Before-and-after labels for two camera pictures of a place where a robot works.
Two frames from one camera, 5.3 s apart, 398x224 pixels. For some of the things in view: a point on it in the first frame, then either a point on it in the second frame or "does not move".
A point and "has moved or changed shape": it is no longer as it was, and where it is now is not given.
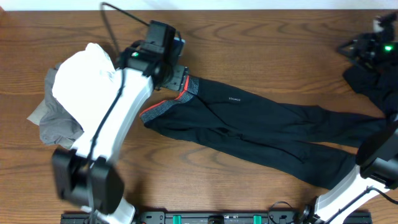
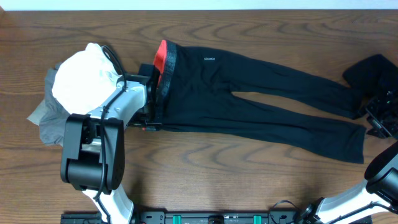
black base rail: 205,217 does not move
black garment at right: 379,84 does not move
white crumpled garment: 83,82 does not move
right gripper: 365,48 to 385,130
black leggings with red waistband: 303,143 has moved or changed shape
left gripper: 178,78 to 152,101
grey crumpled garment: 57,126 does not move
